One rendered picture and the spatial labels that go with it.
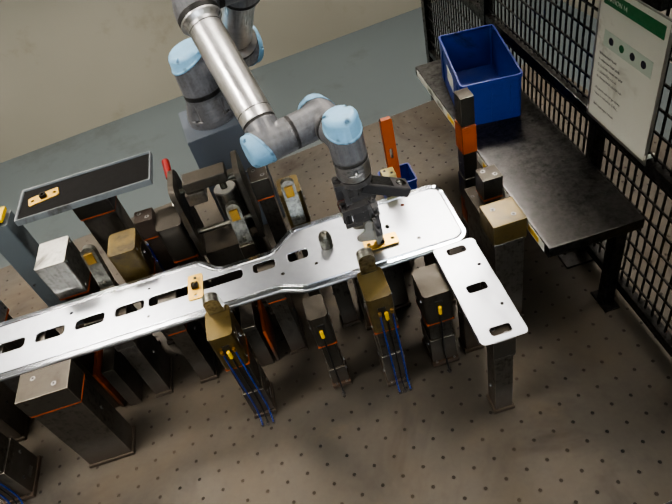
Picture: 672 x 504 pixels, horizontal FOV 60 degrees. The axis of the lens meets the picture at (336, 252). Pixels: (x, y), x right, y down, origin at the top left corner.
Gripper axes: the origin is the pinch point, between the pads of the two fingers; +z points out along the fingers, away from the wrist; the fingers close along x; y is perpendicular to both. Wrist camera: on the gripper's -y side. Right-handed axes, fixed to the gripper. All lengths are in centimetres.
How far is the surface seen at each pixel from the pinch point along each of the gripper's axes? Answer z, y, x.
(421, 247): 2.6, -8.4, 5.3
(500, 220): -3.1, -25.9, 10.4
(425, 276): 4.6, -6.6, 12.5
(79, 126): 95, 159, -303
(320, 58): 103, -24, -303
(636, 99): -24, -55, 10
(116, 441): 24, 77, 16
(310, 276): 2.1, 18.6, 3.4
